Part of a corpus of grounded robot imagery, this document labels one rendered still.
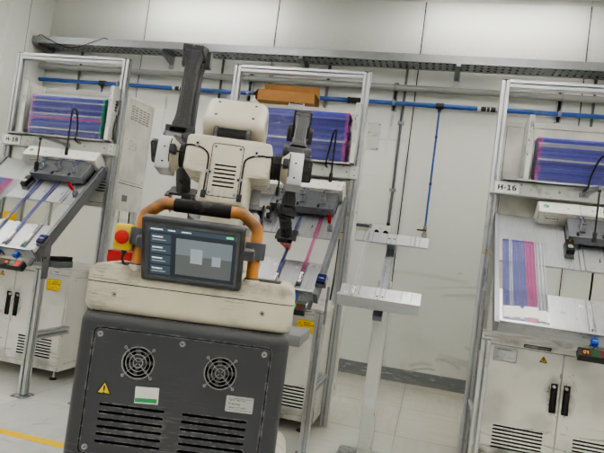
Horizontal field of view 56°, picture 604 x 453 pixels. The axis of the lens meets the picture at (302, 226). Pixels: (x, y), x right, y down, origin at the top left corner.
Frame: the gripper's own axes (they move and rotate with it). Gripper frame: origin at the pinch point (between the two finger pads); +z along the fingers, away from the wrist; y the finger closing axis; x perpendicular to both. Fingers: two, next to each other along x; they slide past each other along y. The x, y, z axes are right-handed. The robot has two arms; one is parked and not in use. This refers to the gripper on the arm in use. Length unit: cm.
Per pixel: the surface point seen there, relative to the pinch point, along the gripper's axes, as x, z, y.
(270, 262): 11.0, 0.5, 5.3
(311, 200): -31.4, -5.1, -4.0
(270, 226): -14.1, 0.8, 13.2
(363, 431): 60, 49, -48
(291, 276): 17.6, 0.4, -6.8
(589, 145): -67, -31, -134
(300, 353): 28, 45, -11
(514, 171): -71, -8, -104
